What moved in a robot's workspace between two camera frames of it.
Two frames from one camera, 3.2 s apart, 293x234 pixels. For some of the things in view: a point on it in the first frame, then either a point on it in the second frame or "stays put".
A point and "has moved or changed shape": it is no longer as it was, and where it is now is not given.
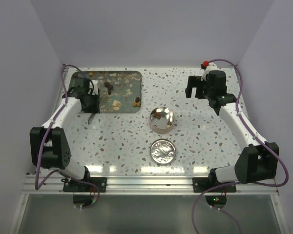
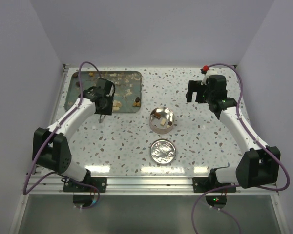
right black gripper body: [208, 91] stays put
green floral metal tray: [119, 91] stays put
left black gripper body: [93, 107] to [108, 107]
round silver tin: [161, 120] stays put
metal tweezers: [89, 120] has moved or changed shape
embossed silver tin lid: [163, 151] stays put
